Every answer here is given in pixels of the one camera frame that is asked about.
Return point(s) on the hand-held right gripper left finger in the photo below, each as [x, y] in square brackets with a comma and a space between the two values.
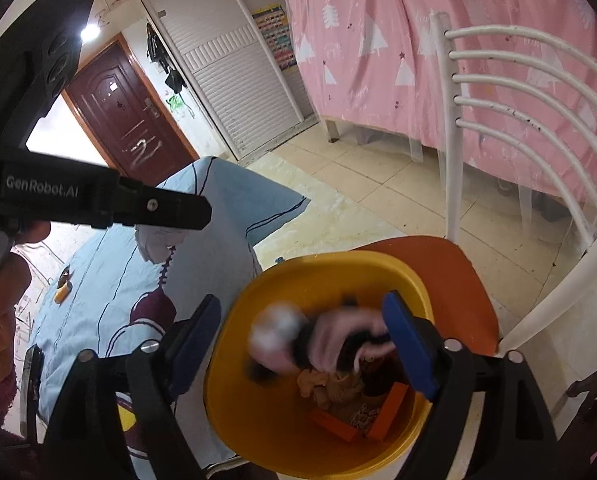
[198, 340]

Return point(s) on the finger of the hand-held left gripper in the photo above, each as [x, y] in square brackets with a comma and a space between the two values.
[168, 207]

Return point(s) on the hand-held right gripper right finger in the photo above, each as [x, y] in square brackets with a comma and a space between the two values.
[408, 340]

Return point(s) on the orange box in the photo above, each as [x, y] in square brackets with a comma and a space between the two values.
[388, 410]

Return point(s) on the yellow plastic bin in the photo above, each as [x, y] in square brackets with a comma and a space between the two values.
[258, 290]

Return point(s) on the pink black sock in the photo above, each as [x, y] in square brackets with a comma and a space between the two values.
[328, 335]

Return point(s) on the person's left forearm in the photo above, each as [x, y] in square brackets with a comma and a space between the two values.
[1, 415]

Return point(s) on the person's left hand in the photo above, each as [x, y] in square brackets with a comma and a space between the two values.
[3, 320]

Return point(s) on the ceiling tube light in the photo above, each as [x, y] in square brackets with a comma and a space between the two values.
[89, 32]

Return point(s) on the light blue printed blanket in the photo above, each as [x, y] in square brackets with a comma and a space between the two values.
[103, 270]

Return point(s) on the dark red door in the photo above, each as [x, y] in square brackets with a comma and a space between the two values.
[123, 110]

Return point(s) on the black hanging bag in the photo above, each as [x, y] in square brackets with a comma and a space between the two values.
[154, 45]
[174, 80]

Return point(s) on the printed white floor mat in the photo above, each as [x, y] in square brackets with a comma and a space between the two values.
[43, 260]

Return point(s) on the small orange item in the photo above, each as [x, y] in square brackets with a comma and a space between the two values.
[62, 294]

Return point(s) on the white shutter door wardrobe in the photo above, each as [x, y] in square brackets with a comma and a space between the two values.
[228, 75]

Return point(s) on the dark flat device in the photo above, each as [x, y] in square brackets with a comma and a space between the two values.
[32, 390]

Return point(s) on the pink tree print cloth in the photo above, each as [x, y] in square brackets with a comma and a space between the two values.
[428, 50]

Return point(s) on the orange chair with white frame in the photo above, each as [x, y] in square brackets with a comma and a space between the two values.
[458, 270]

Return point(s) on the green wall hanging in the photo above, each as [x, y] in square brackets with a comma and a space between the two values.
[176, 104]

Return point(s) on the bed frame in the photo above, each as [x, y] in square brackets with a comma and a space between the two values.
[331, 127]

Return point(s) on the colourful grid wall poster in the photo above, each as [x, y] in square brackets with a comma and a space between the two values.
[276, 40]

